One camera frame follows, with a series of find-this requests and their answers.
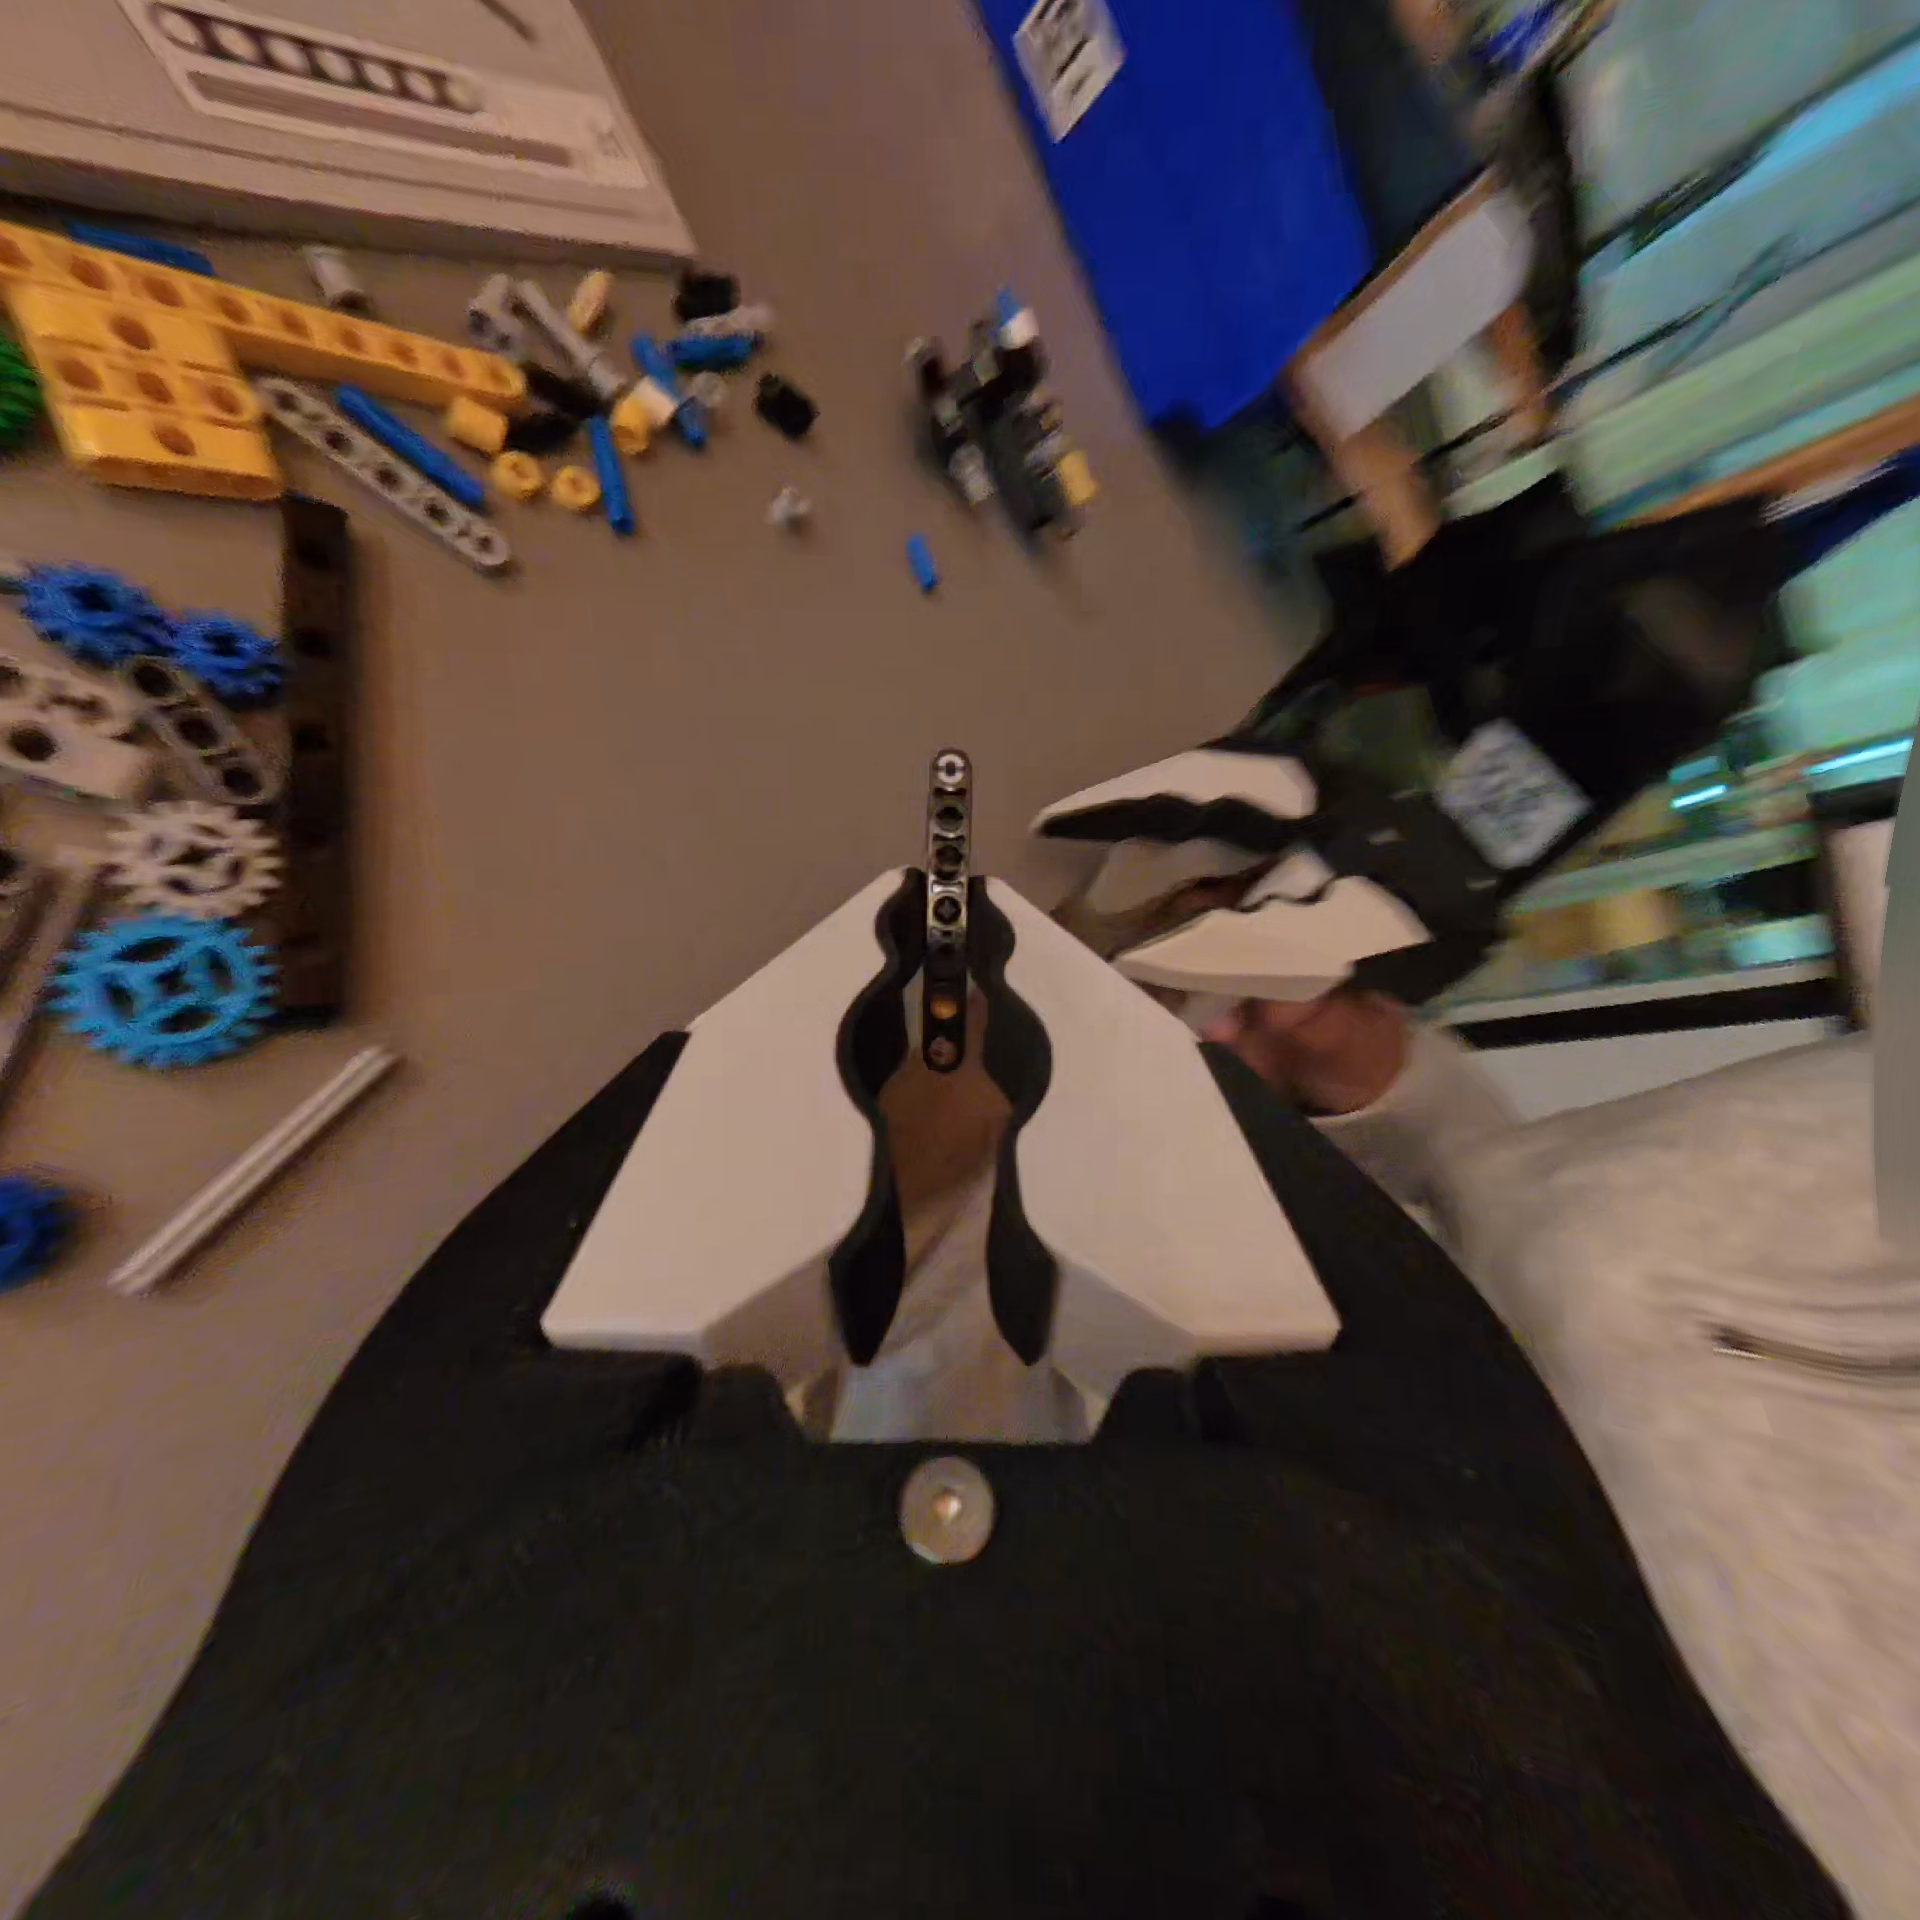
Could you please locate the person's right forearm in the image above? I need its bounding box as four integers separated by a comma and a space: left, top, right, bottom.
1304, 1027, 1530, 1221

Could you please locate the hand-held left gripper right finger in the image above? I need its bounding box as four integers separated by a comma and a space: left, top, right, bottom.
971, 873, 1343, 1436

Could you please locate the short grey lego beam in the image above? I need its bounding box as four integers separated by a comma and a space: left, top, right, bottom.
126, 656, 288, 807

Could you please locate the small black lego assembly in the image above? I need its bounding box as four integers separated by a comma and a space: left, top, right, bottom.
905, 289, 1101, 540

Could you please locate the long grey lego axle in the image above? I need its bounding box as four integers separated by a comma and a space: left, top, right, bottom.
109, 1047, 402, 1296

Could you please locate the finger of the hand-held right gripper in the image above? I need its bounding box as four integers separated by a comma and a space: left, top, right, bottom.
1030, 750, 1325, 856
1117, 853, 1442, 1003

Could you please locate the long black lego beam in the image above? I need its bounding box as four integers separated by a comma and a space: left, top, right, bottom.
277, 495, 357, 1024

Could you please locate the lego instruction booklet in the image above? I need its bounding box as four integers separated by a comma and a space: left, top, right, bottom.
0, 0, 702, 270

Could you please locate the grey lego gear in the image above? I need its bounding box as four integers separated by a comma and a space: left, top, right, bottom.
103, 800, 280, 921

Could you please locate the dark grey lego axle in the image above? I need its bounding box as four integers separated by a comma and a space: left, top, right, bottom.
0, 861, 107, 1119

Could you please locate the yellow lego beam assembly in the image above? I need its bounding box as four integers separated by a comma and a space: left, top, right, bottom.
0, 221, 530, 500

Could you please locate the person's right hand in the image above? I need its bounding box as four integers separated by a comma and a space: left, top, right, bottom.
1199, 987, 1414, 1116

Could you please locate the blue bin with white label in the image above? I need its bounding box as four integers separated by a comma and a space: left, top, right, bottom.
975, 0, 1376, 437

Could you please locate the blue lego axle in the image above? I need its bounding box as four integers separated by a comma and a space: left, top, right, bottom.
336, 384, 491, 510

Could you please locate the small blue lego gear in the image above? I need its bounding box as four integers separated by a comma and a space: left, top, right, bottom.
17, 561, 175, 672
0, 1174, 80, 1296
169, 613, 288, 711

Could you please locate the thin black lego beam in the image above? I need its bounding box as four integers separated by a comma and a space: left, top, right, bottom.
918, 750, 981, 1077

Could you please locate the large blue lego gear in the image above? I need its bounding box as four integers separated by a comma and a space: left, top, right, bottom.
46, 911, 280, 1069

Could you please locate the pile of small lego pieces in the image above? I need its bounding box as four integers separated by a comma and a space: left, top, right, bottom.
442, 262, 783, 536

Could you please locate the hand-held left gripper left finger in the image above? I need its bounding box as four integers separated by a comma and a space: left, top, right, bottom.
539, 867, 921, 1436

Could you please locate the blue lego beam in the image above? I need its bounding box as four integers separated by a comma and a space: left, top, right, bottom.
65, 220, 217, 276

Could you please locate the thin grey lego beam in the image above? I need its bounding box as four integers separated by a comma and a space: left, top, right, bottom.
251, 374, 514, 575

